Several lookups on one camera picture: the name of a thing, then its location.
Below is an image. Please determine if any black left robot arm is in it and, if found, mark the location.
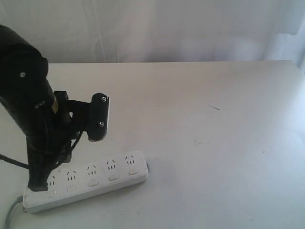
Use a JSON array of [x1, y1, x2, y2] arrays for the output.
[[0, 25, 76, 192]]

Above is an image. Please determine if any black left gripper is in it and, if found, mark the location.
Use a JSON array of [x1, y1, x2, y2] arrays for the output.
[[26, 91, 81, 192]]

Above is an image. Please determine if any white five-socket power strip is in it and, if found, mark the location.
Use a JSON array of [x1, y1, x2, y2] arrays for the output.
[[23, 151, 149, 213]]

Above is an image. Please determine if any white backdrop curtain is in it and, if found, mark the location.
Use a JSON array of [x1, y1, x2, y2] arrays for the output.
[[0, 0, 305, 70]]

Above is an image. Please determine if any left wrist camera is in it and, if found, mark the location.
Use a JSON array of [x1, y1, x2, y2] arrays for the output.
[[66, 93, 110, 142]]

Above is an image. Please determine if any grey power cord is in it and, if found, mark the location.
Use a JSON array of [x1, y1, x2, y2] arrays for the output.
[[3, 195, 25, 229]]

